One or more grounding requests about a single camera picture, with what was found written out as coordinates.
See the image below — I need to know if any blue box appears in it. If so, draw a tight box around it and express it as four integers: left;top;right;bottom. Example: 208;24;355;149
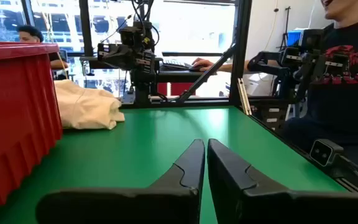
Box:
287;30;303;47

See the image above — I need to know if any person's forearm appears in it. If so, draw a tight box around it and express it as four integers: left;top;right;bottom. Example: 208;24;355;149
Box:
211;60;251;73

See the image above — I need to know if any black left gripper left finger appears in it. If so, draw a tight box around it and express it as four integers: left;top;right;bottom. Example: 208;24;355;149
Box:
35;139;206;224

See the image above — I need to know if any beige garment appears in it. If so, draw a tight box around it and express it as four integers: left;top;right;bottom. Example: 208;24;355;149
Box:
53;79;126;131

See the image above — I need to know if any black keyboard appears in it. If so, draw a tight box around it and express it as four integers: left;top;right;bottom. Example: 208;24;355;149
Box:
162;58;193;71

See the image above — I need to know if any black desk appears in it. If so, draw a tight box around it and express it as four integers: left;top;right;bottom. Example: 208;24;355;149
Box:
156;70;218;84

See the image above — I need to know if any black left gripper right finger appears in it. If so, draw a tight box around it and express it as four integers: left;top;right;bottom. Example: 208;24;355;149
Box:
207;138;358;224

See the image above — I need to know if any pale wooden stick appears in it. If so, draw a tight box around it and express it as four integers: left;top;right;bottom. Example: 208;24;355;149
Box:
240;77;253;115
237;78;249;116

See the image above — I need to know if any green work mat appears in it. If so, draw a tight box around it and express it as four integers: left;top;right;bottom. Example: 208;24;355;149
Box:
78;0;358;194

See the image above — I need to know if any black tripod stand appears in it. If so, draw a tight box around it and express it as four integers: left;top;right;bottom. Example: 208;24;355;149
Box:
278;6;292;51

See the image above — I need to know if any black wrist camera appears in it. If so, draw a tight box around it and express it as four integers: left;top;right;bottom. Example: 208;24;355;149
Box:
119;26;146;47

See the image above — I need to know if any red ribbed plastic bin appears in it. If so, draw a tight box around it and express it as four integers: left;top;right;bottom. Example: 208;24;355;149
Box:
0;41;63;224

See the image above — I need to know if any person's hand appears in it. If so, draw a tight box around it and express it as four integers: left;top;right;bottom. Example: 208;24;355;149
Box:
191;57;214;72

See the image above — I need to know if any small black camera box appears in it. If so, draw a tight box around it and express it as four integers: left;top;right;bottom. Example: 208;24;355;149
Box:
308;138;345;168

